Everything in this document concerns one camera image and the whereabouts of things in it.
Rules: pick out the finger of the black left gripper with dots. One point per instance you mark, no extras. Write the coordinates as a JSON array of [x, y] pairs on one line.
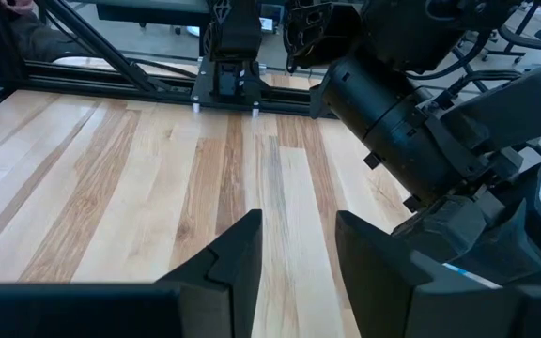
[[505, 253], [538, 211]]

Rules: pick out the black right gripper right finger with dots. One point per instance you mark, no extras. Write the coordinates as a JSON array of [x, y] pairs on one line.
[[416, 305]]

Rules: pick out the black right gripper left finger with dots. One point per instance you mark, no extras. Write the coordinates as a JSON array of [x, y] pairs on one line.
[[158, 310]]

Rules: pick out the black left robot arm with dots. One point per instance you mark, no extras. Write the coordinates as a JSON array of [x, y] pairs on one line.
[[383, 117]]

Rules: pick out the black office chair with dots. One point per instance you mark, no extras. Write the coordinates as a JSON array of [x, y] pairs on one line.
[[538, 33]]

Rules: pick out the person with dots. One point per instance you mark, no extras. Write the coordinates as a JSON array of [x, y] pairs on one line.
[[40, 37]]

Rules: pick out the dark grey desk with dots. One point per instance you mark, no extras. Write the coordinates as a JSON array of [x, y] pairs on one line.
[[158, 11]]

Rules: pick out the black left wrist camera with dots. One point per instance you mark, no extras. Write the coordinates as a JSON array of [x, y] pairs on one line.
[[510, 108]]

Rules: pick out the black aluminium table frame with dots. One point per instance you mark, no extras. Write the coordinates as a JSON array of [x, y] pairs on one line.
[[111, 80]]

